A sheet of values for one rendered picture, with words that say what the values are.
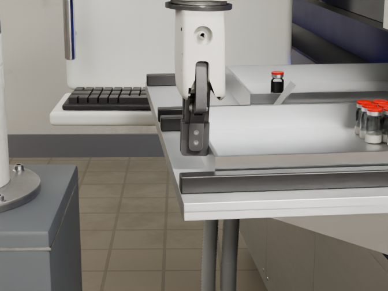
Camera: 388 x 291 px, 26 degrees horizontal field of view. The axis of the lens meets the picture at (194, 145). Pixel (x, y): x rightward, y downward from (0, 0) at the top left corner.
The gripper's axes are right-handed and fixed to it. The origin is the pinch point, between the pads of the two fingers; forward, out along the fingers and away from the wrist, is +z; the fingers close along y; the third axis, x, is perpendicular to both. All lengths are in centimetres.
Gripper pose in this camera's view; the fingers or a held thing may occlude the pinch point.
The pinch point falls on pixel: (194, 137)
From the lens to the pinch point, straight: 97.6
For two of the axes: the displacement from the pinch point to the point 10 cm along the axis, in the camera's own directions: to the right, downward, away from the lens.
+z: -0.3, 9.7, 2.5
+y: -1.1, -2.6, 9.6
